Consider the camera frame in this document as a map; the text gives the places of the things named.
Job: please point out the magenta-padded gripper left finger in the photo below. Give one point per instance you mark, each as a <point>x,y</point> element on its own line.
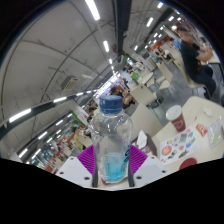
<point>75,171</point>

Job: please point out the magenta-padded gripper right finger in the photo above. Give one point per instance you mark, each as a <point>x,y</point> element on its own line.
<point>150,170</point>

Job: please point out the clear blue-capped water bottle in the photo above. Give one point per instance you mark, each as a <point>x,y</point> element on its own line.
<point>111,140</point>

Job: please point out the colourful printed sticker sheet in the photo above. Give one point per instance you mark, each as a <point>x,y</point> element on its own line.
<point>180,146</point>

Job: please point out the beige chair with round hole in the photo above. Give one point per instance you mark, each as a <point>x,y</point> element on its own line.
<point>143,121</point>

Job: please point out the red paper cup white lid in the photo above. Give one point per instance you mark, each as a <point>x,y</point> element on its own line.
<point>176,120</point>

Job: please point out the red snack packet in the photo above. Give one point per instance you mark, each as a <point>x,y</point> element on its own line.
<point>201,130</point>

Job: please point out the group of beige chairs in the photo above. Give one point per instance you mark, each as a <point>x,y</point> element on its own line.
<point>143,95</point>

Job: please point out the clear plastic packet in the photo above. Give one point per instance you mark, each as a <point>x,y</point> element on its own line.
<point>216,131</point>

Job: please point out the small white tissue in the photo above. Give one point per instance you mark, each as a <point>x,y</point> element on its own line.
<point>208,112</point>

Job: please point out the ceiling air conditioning unit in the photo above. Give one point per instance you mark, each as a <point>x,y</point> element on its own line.
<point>70,83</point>

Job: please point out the person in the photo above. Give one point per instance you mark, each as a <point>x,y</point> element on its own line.
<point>193,61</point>

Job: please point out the beige neighbouring table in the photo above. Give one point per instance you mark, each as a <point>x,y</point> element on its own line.
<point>213,59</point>

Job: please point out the group of ceiling lights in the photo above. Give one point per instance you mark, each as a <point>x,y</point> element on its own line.
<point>92,8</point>

